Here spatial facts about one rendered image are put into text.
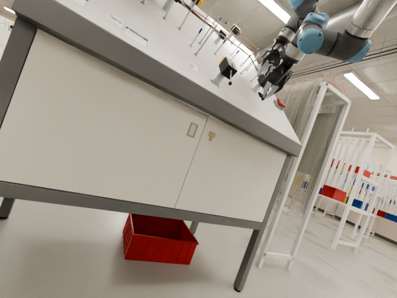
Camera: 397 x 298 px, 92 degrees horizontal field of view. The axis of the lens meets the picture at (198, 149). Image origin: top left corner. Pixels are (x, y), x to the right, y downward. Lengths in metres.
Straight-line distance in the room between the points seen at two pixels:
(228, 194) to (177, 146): 0.35
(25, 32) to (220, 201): 0.84
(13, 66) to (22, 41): 0.06
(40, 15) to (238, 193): 0.90
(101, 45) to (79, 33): 0.05
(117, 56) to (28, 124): 0.29
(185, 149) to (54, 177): 0.41
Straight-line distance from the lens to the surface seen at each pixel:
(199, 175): 0.80
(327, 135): 1.96
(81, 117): 0.66
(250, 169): 0.97
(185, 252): 1.26
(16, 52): 0.68
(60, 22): 0.65
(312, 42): 0.82
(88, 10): 0.71
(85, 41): 0.64
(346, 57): 0.88
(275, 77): 0.92
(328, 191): 3.89
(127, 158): 0.68
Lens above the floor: 0.65
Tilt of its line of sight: level
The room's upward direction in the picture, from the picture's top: 20 degrees clockwise
